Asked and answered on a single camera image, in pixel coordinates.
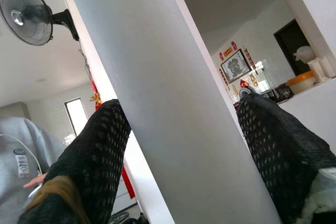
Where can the person in grey hoodie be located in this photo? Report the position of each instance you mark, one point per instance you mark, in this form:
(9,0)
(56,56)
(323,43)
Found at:
(10,142)

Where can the translucent white bag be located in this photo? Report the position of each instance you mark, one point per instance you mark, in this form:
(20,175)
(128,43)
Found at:
(304,53)

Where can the black wall fan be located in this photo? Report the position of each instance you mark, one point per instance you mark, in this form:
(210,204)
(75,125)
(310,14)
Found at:
(23,14)

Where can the white plastic table leg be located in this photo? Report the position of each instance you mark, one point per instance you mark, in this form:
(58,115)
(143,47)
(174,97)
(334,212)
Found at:
(162,90)

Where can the bright narrow window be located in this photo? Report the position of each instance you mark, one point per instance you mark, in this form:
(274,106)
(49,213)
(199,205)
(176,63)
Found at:
(76,116)

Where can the orange paper banner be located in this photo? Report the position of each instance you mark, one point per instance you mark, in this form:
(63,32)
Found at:
(228,51)

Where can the dark bag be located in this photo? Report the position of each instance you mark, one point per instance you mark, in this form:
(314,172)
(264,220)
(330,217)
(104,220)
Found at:
(283,92)

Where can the white plastic bottle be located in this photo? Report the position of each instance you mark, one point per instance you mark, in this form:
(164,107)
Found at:
(316,70)

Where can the beige container orange lid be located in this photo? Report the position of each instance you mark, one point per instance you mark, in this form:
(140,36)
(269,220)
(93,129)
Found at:
(300,85)

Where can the red paper couplet strip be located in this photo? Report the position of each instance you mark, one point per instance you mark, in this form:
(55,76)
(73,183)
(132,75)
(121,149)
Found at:
(224,76)
(250,58)

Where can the yellow rubber band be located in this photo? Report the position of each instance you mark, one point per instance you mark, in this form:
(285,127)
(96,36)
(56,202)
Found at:
(60,184)

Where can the small red paper charm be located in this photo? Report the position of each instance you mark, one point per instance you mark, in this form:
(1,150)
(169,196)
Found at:
(233,45)
(221,56)

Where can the red hanging decoration strip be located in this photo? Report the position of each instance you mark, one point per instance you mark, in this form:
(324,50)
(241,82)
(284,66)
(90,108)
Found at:
(128,182)

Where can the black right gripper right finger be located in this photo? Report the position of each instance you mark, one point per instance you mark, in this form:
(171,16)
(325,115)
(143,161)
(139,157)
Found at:
(283,145)

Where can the framed calligraphy picture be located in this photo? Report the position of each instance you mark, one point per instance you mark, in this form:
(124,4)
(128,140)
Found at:
(236,66)

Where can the person's bare hand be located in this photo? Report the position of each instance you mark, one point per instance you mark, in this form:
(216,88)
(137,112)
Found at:
(36,180)

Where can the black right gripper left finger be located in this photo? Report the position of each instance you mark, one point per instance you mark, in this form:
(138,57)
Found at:
(99,150)

